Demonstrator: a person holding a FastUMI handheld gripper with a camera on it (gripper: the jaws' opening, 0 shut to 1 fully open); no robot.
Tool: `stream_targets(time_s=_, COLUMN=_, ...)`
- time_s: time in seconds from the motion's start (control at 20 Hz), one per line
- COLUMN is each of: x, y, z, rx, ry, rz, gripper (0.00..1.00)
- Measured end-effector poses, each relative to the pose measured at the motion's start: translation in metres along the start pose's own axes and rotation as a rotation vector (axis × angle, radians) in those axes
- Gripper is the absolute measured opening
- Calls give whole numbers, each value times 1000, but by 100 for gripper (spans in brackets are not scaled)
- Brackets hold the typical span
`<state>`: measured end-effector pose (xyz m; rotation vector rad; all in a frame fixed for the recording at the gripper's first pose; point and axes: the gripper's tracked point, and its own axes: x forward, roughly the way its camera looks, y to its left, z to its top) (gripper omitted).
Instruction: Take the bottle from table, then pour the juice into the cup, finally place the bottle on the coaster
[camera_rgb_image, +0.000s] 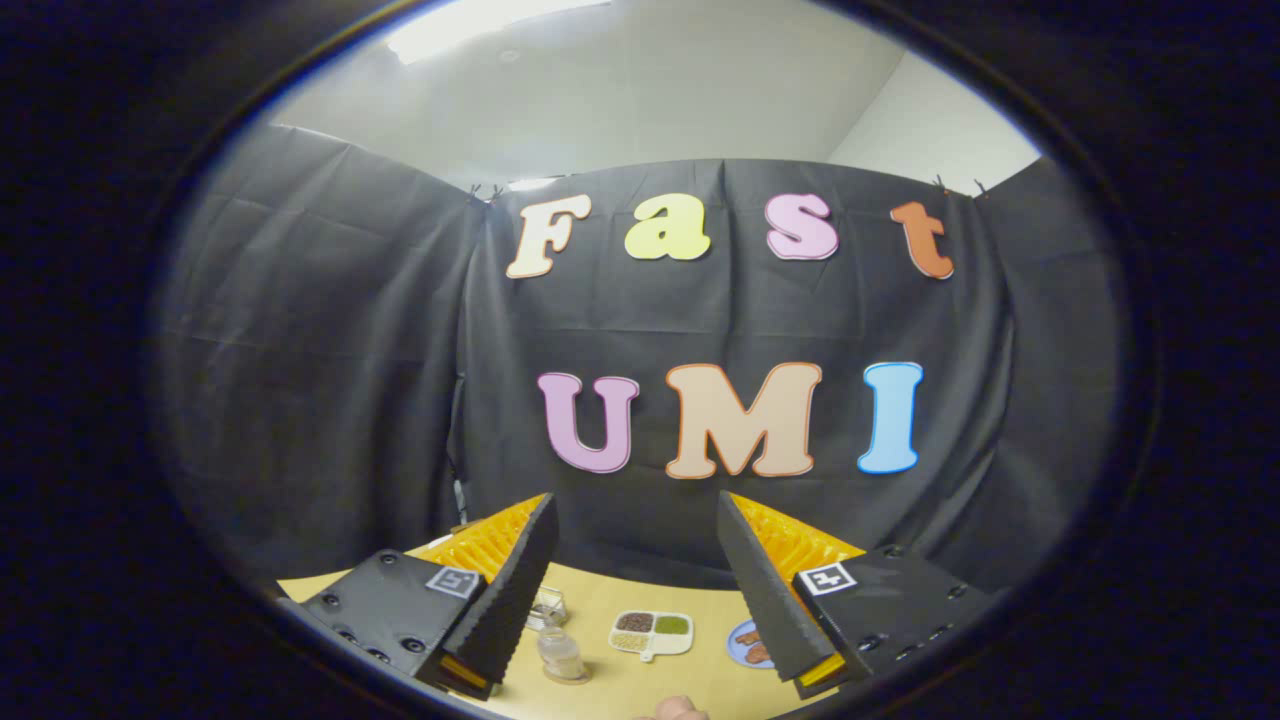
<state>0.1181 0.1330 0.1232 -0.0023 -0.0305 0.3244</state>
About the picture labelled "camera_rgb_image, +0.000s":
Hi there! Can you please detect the white divided grain tray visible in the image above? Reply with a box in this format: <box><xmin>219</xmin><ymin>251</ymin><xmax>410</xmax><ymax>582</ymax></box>
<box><xmin>608</xmin><ymin>610</ymin><xmax>695</xmax><ymax>663</ymax></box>

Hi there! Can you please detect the clear glass cup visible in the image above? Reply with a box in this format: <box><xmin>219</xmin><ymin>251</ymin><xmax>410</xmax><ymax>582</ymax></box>
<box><xmin>527</xmin><ymin>588</ymin><xmax>569</xmax><ymax>632</ymax></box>

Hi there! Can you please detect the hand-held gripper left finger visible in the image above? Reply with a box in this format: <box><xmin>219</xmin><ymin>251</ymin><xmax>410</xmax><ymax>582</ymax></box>
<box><xmin>298</xmin><ymin>492</ymin><xmax>560</xmax><ymax>702</ymax></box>

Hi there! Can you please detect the blue plate with brown food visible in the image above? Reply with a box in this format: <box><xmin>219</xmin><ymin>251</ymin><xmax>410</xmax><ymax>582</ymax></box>
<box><xmin>726</xmin><ymin>618</ymin><xmax>776</xmax><ymax>670</ymax></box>

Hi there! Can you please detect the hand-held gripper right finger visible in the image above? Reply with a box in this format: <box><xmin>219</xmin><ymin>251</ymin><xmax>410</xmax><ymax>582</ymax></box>
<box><xmin>717</xmin><ymin>490</ymin><xmax>993</xmax><ymax>700</ymax></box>

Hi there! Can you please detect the wooden table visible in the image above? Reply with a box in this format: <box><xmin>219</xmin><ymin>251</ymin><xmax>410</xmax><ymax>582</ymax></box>
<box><xmin>277</xmin><ymin>560</ymin><xmax>853</xmax><ymax>720</ymax></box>

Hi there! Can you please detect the black backdrop cloth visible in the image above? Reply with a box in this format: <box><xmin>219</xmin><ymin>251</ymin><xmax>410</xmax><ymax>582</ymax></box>
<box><xmin>150</xmin><ymin>124</ymin><xmax>1133</xmax><ymax>593</ymax></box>

